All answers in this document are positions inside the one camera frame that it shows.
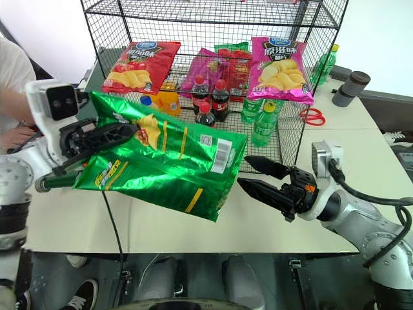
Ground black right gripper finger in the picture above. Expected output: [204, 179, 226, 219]
[244, 155, 290, 181]
[236, 178, 294, 213]

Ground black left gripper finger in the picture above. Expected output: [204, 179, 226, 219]
[64, 156, 90, 171]
[86, 123, 139, 150]

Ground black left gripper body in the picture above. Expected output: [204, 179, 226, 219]
[59, 117, 98, 160]

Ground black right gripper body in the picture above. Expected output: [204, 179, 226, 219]
[279, 165, 321, 224]

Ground shiny metal roller bar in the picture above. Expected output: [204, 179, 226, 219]
[34, 170, 83, 194]

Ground green soda bottle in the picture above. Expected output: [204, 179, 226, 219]
[241, 96, 266, 124]
[310, 43, 341, 87]
[250, 99, 281, 148]

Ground orange soda bottle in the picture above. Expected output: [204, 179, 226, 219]
[157, 91, 183, 118]
[139, 94, 163, 113]

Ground red scissors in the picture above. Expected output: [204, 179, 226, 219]
[299, 107, 327, 127]

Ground grey machine box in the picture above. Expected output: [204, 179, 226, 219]
[78, 46, 106, 95]

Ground cola bottle with red cap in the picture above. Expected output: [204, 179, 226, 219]
[191, 74, 213, 116]
[210, 79, 231, 123]
[195, 102, 217, 129]

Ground person in white shirt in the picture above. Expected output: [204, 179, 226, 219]
[0, 36, 45, 153]

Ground grey rounded robot leg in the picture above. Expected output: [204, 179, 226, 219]
[221, 254, 267, 310]
[141, 256, 179, 302]

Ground black table leg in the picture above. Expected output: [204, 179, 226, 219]
[113, 254, 132, 306]
[288, 257, 312, 310]

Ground pink chip bag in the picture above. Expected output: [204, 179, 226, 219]
[246, 36, 316, 106]

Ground red and green chip bag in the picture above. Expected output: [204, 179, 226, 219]
[214, 41, 254, 103]

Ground dark device with panel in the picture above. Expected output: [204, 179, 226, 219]
[390, 143, 413, 182]

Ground grey cylinder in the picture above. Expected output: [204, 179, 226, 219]
[332, 70, 372, 109]

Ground small magenta chip bag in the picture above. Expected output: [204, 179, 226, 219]
[179, 47, 230, 99]

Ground black sneaker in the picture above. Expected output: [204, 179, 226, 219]
[65, 278, 99, 310]
[14, 289, 34, 310]

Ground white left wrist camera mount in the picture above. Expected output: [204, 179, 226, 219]
[25, 80, 80, 152]

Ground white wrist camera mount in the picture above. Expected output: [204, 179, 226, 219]
[25, 80, 80, 152]
[303, 139, 344, 222]

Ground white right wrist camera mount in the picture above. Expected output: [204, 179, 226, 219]
[303, 139, 344, 222]

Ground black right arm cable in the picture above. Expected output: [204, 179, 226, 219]
[328, 158, 413, 269]

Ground thin black table cable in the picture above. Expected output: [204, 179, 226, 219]
[102, 190, 126, 261]

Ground black wire rack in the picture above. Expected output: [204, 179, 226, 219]
[79, 0, 350, 176]

